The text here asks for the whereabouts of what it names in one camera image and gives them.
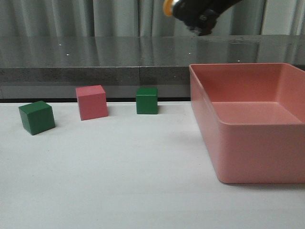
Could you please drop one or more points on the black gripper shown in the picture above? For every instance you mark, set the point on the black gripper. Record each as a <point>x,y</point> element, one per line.
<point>200,16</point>

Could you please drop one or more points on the yellow push button switch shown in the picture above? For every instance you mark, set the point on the yellow push button switch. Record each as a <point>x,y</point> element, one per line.
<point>170,7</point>

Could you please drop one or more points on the green cube right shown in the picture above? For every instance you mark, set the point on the green cube right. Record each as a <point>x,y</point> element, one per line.
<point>147,101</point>

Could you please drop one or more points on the green cube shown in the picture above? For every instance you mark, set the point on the green cube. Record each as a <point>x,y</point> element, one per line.
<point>147,101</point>
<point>37,117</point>

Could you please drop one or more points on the pink plastic bin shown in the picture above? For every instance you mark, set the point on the pink plastic bin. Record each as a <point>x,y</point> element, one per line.
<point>252,119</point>

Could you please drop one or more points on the pink cube middle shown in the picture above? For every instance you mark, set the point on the pink cube middle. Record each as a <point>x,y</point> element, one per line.
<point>91,102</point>

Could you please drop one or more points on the grey stone counter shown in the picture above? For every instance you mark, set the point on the grey stone counter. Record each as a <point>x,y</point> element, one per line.
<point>51,68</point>

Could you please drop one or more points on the grey curtain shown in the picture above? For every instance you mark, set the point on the grey curtain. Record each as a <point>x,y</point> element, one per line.
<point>142,18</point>

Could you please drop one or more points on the green cube left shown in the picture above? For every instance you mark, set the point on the green cube left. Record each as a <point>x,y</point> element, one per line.
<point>37,117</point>

